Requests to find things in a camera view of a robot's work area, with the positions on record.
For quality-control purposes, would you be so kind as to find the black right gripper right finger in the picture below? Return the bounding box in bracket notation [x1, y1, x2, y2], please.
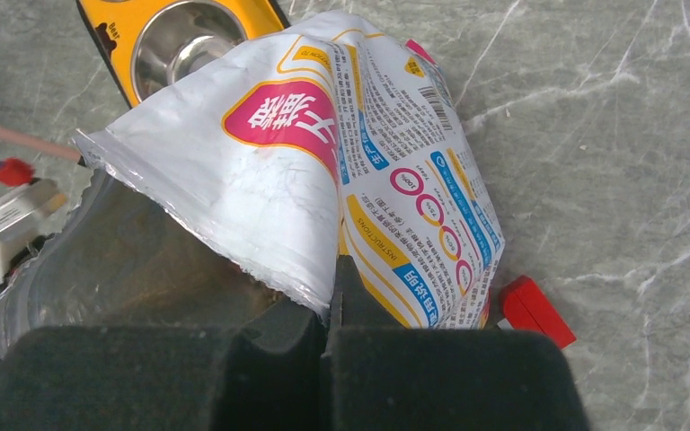
[327, 256, 589, 430]

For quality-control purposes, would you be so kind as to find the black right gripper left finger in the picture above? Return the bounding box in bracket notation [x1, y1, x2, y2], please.
[0, 300, 324, 430]

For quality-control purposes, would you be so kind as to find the cat food bag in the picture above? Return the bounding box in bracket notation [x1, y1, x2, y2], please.
[0, 12, 505, 356]

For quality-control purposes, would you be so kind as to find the yellow double pet bowl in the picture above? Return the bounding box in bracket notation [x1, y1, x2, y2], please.
[76, 0, 290, 107]

